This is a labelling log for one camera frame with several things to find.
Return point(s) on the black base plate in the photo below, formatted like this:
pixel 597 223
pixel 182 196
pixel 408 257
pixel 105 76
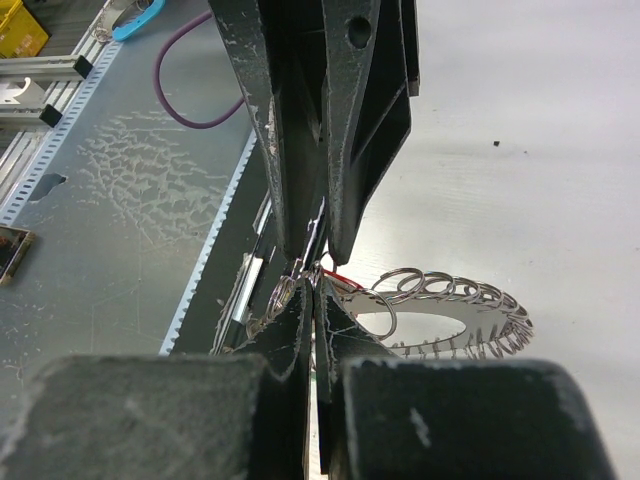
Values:
pixel 240 278

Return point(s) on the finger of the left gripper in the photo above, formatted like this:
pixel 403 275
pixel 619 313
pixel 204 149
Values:
pixel 275 48

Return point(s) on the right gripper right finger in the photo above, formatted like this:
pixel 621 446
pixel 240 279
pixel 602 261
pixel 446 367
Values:
pixel 390 417

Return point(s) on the white slotted cable duct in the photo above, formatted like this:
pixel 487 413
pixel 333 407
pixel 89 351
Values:
pixel 122 202

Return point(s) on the blue plastic handle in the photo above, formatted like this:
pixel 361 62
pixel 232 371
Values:
pixel 122 33

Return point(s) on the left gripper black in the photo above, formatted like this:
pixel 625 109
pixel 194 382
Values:
pixel 372 70

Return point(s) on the red key tag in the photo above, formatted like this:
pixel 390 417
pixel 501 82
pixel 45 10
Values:
pixel 342 283

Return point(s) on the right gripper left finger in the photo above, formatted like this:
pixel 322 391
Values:
pixel 242 415

